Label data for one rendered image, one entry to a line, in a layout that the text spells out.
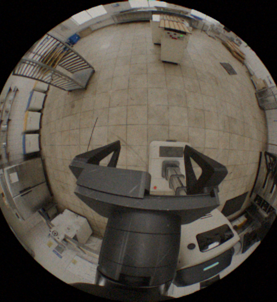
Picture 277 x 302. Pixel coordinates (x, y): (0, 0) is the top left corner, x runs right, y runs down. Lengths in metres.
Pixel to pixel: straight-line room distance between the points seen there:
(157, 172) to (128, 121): 0.82
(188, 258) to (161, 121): 1.44
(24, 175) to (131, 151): 2.78
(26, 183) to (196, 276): 3.12
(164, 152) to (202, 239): 1.03
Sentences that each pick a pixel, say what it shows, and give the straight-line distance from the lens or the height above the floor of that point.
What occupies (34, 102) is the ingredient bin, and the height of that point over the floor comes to 0.53.
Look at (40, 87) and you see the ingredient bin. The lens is 3.70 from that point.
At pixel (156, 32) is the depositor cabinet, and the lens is 2.31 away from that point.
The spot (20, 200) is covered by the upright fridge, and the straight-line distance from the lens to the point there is 3.13.
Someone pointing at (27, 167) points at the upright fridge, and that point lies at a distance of 2.99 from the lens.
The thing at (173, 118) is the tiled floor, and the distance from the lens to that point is 1.48.
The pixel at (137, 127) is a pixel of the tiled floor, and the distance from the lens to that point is 1.45.
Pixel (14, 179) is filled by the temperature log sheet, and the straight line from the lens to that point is 2.95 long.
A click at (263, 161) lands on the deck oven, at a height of 0.22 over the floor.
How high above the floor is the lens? 1.42
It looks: 80 degrees down
